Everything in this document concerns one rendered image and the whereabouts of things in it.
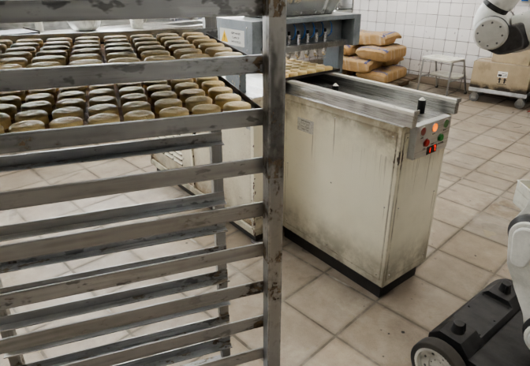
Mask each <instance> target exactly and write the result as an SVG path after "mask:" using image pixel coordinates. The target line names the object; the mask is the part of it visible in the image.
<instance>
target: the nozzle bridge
mask: <svg viewBox="0 0 530 366"><path fill-rule="evenodd" d="M360 20H361V13H343V12H333V13H332V14H321V15H310V16H298V17H287V18H286V40H287V35H288V32H290V35H291V39H292V38H293V37H294V34H295V28H294V26H293V24H295V26H296V30H297V31H300V37H301V38H302V37H303V36H304V25H305V27H306V30H309V35H310V36H312V35H313V30H314V28H313V24H312V23H311V22H313V23H314V25H315V29H316V28H317V29H318V33H319V35H321V34H322V31H323V26H324V28H326V29H327V34H328V35H329V34H330V30H331V24H330V22H329V21H331V23H332V26H333V28H332V33H331V34H330V35H329V36H327V41H326V42H323V36H320V37H319V39H318V43H315V42H314V36H313V37H312V38H310V39H309V44H306V43H305V36H304V38H303V39H301V40H300V45H296V43H297V42H296V38H297V31H296V36H295V38H294V39H293V40H291V46H287V45H286V53H290V52H296V51H303V50H314V49H320V48H327V52H326V54H325V55H324V56H323V64H324V65H328V66H332V67H334V68H339V69H340V71H339V72H338V73H341V74H342V66H343V54H344V45H352V46H354V45H359V38H360ZM320 21H322V22H323V26H322V24H321V22H320ZM302 23H304V25H303V24H302ZM217 28H218V39H220V40H221V41H223V42H224V43H227V44H228V45H230V46H232V47H234V48H236V49H238V50H240V51H242V52H244V53H246V54H248V55H253V54H263V18H255V17H245V16H241V17H217ZM226 80H228V81H229V82H230V83H231V84H232V85H233V86H235V87H236V88H238V89H239V90H240V91H241V92H243V93H246V74H242V75H231V76H226Z"/></svg>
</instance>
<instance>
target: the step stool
mask: <svg viewBox="0 0 530 366"><path fill-rule="evenodd" d="M424 59H425V60H431V61H435V72H431V73H429V74H424V75H421V74H422V70H423V66H424ZM437 62H445V63H450V64H451V65H450V71H449V72H447V71H442V70H440V71H437ZM456 62H463V66H464V74H460V73H452V67H453V63H456ZM427 75H431V76H435V87H436V88H437V87H438V85H437V77H443V78H447V79H448V84H447V89H446V96H447V95H448V90H449V85H450V82H453V81H457V80H464V87H465V92H464V94H467V91H466V77H467V75H465V59H464V58H458V57H452V56H447V55H441V54H432V55H427V56H423V61H422V65H421V69H420V76H419V80H418V85H417V89H416V90H418V91H419V86H420V78H421V77H423V76H427ZM458 78H460V79H458ZM450 79H451V80H450ZM447 97H448V96H447Z"/></svg>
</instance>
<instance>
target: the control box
mask: <svg viewBox="0 0 530 366"><path fill-rule="evenodd" d="M451 118H452V115H448V114H443V115H440V116H437V117H434V118H430V119H427V120H425V121H421V122H418V123H416V128H413V129H411V128H410V135H409V146H408V152H407V159H411V160H414V159H418V158H420V157H422V156H425V155H428V148H429V147H431V151H429V152H430V153H429V154H431V153H432V152H435V151H437V150H440V149H442V148H445V147H446V145H447V140H448V135H449V131H450V122H451ZM446 120H448V121H449V124H448V126H447V127H446V128H445V127H444V124H445V121H446ZM435 124H438V128H437V130H436V131H435V132H434V131H433V127H434V125H435ZM423 128H426V133H425V134H424V135H423V136H422V135H421V131H422V129H423ZM440 134H443V136H444V138H443V140H442V141H439V140H438V138H439V135H440ZM426 139H429V140H430V143H429V145H428V146H427V147H425V146H424V141H425V140H426ZM434 145H435V149H434ZM433 149H434V151H433ZM429 150H430V148H429Z"/></svg>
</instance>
